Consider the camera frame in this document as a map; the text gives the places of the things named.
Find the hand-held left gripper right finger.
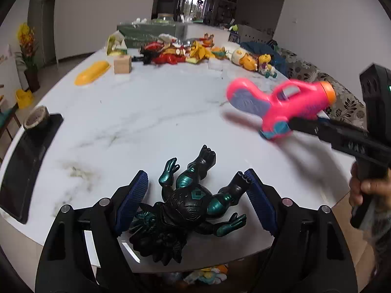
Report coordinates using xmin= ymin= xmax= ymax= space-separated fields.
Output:
xmin=235 ymin=168 xmax=358 ymax=293

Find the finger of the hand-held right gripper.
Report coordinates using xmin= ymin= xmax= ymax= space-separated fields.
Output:
xmin=287 ymin=114 xmax=334 ymax=143

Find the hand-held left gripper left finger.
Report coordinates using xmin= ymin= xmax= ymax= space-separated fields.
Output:
xmin=36 ymin=170 xmax=150 ymax=293

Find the pink toy water gun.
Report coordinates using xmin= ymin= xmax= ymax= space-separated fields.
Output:
xmin=226 ymin=78 xmax=337 ymax=141

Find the black teal monster figure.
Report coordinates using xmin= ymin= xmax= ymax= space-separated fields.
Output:
xmin=128 ymin=144 xmax=247 ymax=266

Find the person's right forearm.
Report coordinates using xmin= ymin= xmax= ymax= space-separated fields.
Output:
xmin=365 ymin=200 xmax=391 ymax=281

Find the person's right hand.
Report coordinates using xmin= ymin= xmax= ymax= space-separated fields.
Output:
xmin=349 ymin=161 xmax=382 ymax=209

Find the floral patterned sofa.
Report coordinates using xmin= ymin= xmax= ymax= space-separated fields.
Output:
xmin=275 ymin=47 xmax=367 ymax=129

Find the blue cloth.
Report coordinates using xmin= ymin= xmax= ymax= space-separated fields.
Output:
xmin=240 ymin=40 xmax=289 ymax=78

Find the pastel plush toy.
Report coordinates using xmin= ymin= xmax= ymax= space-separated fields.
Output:
xmin=183 ymin=264 xmax=229 ymax=284

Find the white low cabinet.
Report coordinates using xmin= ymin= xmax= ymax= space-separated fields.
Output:
xmin=228 ymin=24 xmax=275 ymax=45

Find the black tray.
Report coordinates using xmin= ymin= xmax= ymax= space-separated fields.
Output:
xmin=0 ymin=113 xmax=64 ymax=224

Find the brown tape roll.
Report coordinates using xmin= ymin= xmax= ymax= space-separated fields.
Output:
xmin=23 ymin=105 xmax=51 ymax=132

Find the pile of colourful toys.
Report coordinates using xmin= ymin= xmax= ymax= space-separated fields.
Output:
xmin=141 ymin=32 xmax=278 ymax=79

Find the small wooden box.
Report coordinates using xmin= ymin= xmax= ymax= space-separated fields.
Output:
xmin=114 ymin=55 xmax=132 ymax=74

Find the yellow plastic bucket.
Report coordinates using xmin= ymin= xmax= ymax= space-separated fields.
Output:
xmin=16 ymin=89 xmax=33 ymax=109

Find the teal cushioned wooden bench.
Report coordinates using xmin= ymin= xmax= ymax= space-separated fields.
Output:
xmin=0 ymin=107 xmax=17 ymax=147

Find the dark display cabinet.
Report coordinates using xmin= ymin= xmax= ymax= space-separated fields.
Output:
xmin=153 ymin=0 xmax=239 ymax=26

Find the green cardboard box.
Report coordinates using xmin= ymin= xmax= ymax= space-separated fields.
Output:
xmin=117 ymin=21 xmax=187 ymax=49

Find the potted yellow flower plant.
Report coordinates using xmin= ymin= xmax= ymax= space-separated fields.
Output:
xmin=15 ymin=22 xmax=42 ymax=93

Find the grey door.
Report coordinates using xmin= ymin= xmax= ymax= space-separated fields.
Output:
xmin=41 ymin=0 xmax=58 ymax=68

